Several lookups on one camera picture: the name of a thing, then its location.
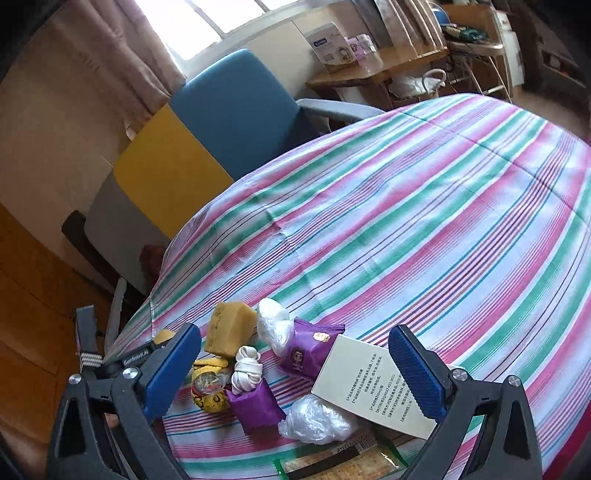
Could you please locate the yellow sponge block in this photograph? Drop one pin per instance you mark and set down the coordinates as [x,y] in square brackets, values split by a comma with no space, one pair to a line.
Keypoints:
[231,330]

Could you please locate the yellow printed snack packet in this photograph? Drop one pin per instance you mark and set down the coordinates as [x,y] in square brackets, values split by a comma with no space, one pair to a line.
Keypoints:
[210,390]

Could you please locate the wooden desk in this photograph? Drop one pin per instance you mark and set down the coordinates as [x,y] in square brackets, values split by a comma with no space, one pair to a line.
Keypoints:
[369,69]

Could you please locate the window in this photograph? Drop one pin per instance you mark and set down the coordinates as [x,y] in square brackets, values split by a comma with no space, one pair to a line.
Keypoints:
[221,23]

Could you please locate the small yellow packet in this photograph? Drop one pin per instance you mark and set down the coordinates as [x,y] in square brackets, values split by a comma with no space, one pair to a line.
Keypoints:
[164,336]

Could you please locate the pink box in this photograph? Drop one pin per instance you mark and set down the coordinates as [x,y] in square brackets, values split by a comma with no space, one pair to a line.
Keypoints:
[362,46]

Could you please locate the white printed carton box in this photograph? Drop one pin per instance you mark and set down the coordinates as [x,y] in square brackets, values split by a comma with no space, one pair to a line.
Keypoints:
[364,392]

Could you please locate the dark red cloth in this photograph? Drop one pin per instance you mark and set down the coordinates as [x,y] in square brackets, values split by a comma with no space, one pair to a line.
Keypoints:
[151,263]

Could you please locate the beige curtain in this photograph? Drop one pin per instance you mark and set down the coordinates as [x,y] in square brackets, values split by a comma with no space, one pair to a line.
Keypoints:
[124,50]

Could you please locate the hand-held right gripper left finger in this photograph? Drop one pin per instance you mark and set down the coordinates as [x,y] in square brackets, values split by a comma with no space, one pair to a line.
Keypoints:
[161,374]

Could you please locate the grey armrest bar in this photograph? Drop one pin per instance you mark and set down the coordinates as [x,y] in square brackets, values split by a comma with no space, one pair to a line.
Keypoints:
[115,309]

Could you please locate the purple cartoon snack packet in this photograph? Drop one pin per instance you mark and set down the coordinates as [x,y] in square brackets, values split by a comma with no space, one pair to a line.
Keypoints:
[307,353]

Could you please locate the white kettle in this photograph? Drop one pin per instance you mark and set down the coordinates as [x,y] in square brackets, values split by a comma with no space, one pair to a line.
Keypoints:
[415,83]

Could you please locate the plain purple snack packet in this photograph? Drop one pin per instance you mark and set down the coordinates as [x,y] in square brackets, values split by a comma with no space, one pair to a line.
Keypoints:
[256,406]

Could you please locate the yellow upholstered panel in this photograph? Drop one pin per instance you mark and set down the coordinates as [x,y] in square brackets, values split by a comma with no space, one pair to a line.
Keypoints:
[166,170]

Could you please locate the silver pleated curtain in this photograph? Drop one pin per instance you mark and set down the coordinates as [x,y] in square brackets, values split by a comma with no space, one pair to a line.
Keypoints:
[406,21]

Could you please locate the white appliance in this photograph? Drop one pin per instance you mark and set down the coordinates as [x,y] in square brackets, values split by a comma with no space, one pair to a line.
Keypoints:
[515,50]

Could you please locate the green-edged cracker packet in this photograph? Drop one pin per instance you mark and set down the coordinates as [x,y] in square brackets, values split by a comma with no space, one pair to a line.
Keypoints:
[337,464]

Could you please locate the clear crumpled plastic bundle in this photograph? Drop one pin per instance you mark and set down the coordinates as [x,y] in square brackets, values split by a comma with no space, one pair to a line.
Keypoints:
[314,420]

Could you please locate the blue upholstered chair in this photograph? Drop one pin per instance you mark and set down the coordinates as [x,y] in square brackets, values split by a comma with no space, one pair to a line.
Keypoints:
[240,106]

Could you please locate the grey upholstered panel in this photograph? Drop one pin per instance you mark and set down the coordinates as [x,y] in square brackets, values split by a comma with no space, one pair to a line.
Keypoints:
[120,226]

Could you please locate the black panel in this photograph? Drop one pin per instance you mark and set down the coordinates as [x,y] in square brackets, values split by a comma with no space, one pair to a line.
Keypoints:
[81,235]

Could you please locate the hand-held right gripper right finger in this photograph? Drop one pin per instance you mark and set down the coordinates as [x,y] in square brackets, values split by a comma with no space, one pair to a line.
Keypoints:
[418,374]

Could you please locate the white plastic bundle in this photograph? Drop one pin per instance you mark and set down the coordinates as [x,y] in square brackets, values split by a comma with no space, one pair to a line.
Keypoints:
[274,323]

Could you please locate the white carton with blue label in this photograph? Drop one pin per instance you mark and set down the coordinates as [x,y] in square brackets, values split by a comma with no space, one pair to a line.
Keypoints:
[330,48]

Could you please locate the wooden shelf unit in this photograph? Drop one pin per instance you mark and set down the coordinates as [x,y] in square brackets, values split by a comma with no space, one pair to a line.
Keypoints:
[475,32]

